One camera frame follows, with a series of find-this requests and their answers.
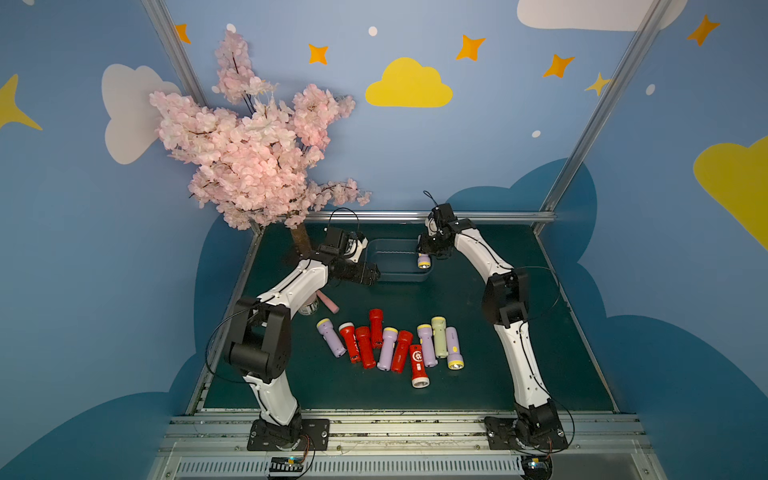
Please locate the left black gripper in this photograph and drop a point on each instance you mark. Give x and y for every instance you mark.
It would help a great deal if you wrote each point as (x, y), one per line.
(360, 273)

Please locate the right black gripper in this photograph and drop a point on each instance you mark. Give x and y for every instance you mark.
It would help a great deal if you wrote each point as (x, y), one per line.
(428, 245)

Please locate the red flashlight slanted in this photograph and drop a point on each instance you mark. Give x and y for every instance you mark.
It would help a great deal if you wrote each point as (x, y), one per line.
(401, 352)

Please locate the control circuit board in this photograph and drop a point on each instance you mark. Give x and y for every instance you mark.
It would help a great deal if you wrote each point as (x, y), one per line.
(536, 468)
(286, 467)

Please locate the purple flashlight lit head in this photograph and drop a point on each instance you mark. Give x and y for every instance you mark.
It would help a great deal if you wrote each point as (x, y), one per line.
(455, 359)

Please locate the pink cherry blossom tree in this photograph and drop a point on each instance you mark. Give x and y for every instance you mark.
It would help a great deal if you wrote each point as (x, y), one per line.
(254, 168)

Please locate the red flashlight upper middle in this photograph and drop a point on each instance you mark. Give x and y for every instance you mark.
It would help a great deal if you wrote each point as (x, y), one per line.
(376, 327)

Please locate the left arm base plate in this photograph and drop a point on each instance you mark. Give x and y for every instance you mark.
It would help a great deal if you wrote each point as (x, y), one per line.
(299, 434)

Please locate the blue-grey plastic storage box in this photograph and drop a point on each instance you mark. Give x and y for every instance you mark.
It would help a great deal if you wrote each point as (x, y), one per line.
(396, 260)

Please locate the metal tin can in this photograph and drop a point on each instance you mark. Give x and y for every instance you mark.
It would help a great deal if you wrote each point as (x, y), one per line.
(309, 308)

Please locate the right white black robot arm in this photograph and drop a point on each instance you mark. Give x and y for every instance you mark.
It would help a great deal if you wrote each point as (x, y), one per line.
(505, 305)

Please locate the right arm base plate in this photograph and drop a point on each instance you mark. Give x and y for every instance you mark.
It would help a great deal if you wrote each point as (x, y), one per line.
(525, 434)

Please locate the right control circuit board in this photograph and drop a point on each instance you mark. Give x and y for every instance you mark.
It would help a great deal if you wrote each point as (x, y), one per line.
(536, 468)

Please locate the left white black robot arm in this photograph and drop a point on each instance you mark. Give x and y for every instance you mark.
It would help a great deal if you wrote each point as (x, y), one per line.
(258, 343)

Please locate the pale green flashlight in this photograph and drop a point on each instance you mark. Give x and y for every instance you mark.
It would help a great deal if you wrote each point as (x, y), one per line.
(439, 326)

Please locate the purple flashlight yellow head middle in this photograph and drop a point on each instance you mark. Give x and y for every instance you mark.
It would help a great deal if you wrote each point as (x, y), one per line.
(389, 340)

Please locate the red flashlight white head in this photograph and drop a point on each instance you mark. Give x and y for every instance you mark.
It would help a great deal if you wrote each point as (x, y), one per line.
(348, 333)

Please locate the purple spatula pink handle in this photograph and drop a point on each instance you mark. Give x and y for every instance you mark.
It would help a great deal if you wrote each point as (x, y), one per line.
(332, 306)

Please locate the left control circuit board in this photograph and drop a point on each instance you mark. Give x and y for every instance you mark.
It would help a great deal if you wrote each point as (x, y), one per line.
(286, 467)

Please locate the red flashlight white logo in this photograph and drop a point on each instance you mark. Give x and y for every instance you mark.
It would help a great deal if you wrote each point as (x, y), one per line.
(419, 378)

